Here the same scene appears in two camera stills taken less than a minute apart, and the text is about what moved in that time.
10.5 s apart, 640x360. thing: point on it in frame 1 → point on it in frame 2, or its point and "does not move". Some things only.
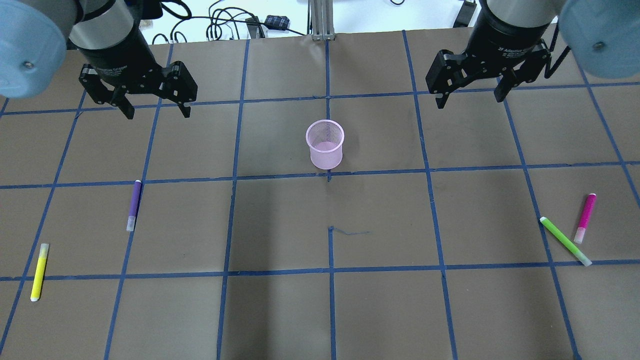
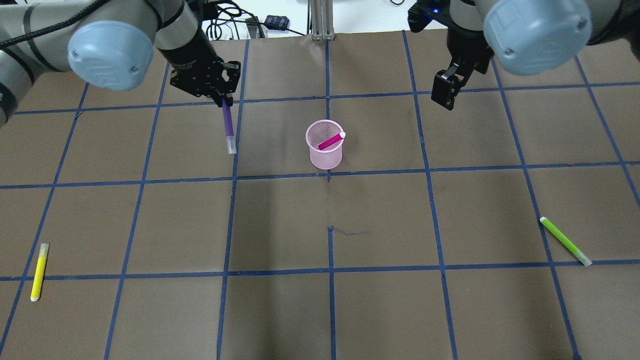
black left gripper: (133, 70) → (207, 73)
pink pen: (590, 204) → (332, 141)
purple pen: (131, 219) → (228, 126)
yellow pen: (36, 286) does not move
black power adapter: (277, 22) does not move
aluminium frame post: (320, 20) does not move
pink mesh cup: (325, 138) does not move
